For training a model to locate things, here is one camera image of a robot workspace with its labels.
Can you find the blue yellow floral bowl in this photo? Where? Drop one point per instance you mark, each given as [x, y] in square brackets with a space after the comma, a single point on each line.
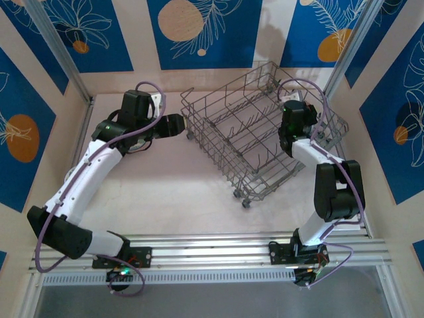
[68, 175]

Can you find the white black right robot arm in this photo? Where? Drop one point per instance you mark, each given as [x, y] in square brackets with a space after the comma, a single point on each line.
[341, 198]

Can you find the small black control board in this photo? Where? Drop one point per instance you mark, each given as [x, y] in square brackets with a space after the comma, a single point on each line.
[303, 276]
[116, 275]

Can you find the aluminium frame post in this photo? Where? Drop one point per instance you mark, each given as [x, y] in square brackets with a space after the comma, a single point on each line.
[56, 43]
[353, 43]

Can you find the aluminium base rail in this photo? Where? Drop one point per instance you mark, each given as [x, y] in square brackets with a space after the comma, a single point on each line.
[215, 246]

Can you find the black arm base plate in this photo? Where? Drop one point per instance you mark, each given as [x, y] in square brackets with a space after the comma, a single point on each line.
[276, 255]
[145, 256]

